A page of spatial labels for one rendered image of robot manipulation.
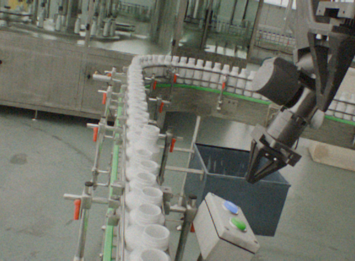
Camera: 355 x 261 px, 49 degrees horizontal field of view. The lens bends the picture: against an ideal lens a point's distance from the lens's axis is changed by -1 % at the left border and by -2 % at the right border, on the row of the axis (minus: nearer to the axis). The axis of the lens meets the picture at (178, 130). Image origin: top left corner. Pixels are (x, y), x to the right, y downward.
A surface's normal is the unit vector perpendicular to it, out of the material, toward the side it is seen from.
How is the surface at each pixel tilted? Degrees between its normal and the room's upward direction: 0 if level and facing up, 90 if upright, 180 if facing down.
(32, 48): 90
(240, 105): 90
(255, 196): 90
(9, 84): 90
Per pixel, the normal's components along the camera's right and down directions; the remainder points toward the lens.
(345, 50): 0.04, 0.63
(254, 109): -0.19, 0.26
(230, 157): 0.12, 0.32
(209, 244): -0.85, -0.46
